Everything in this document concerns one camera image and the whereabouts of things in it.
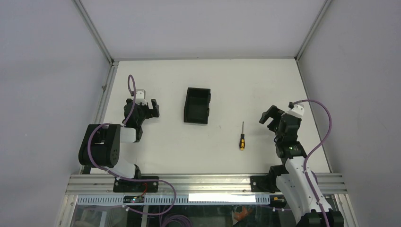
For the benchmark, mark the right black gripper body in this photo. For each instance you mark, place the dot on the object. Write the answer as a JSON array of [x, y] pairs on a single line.
[[276, 118]]

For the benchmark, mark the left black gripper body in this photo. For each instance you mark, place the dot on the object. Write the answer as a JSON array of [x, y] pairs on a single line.
[[147, 110]]

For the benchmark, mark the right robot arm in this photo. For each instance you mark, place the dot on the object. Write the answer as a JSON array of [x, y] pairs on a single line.
[[293, 177]]

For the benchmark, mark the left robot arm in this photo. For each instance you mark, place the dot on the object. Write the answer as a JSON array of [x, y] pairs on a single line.
[[100, 147]]

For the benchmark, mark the black plastic bin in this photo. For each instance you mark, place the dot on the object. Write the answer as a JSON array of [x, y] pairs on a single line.
[[196, 107]]

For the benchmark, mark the orange black screwdriver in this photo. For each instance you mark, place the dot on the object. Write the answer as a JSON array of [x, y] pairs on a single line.
[[242, 138]]

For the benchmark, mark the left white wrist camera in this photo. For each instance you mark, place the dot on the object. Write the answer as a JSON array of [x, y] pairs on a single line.
[[140, 97]]

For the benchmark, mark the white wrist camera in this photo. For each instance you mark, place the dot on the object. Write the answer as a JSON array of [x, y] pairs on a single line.
[[140, 97], [297, 111]]

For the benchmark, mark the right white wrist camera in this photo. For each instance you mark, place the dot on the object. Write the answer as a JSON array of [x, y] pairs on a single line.
[[297, 111]]

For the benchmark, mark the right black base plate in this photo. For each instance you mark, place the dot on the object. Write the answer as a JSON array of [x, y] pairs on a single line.
[[263, 183]]

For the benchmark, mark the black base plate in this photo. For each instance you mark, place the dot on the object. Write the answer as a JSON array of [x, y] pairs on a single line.
[[263, 183], [149, 185]]

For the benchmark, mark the aluminium frame rail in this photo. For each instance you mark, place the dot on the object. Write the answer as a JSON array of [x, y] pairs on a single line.
[[99, 184]]

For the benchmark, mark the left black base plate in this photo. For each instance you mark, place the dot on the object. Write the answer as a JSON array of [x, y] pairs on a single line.
[[149, 185]]

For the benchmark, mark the white slotted cable duct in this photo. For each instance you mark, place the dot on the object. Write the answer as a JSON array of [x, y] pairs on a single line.
[[190, 199]]

